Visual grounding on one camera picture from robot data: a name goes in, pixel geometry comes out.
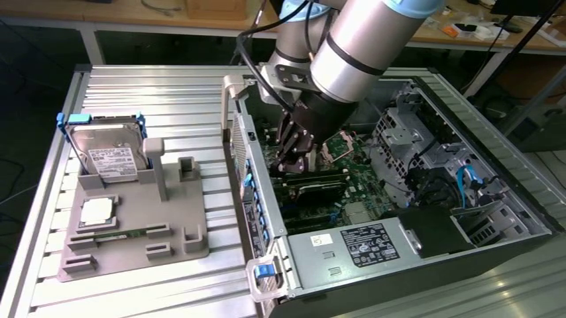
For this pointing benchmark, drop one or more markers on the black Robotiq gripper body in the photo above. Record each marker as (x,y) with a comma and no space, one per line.
(324,116)

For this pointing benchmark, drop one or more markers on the black graphics card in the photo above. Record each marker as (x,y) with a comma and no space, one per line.
(318,195)

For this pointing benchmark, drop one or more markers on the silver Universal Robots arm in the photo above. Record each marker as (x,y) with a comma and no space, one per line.
(354,56)

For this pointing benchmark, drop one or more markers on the metal socket cover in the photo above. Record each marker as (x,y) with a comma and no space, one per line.
(338,145)

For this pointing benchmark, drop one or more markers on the black installed RAM stick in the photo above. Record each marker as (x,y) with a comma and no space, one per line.
(318,177)

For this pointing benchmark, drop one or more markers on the blue card retainer clips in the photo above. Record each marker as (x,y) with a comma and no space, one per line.
(255,205)

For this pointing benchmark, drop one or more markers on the green motherboard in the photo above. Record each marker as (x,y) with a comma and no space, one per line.
(367,185)

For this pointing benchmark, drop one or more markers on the metal disk bay cage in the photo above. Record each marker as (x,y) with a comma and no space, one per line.
(399,139)

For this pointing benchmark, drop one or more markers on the silver chipset heat sink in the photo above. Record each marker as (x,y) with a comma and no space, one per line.
(357,212)

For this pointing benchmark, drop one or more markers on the grey power supply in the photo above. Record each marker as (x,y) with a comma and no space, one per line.
(320,261)

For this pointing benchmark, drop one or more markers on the grey parts rack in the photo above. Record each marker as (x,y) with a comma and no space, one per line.
(132,212)

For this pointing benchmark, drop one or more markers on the orange small object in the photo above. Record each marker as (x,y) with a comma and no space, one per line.
(451,30)

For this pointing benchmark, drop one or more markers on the silver hard disk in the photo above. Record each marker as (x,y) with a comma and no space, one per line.
(111,152)

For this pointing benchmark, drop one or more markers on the green RAM stick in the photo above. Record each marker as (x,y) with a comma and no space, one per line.
(116,235)

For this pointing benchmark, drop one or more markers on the silver CPU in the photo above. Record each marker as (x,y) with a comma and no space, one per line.
(98,212)

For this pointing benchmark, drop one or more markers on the blue disk caddy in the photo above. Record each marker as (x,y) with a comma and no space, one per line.
(79,118)

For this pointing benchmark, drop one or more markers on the black box device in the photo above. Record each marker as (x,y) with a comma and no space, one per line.
(539,129)

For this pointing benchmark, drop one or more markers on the black slanted pole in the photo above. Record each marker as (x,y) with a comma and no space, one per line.
(526,36)

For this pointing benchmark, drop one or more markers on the wooden desk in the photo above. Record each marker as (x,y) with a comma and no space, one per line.
(132,16)

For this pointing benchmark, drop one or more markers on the open black PC case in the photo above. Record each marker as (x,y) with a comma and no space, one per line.
(477,271)

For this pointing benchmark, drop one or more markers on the black monitor with stand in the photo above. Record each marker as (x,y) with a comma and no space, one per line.
(526,6)

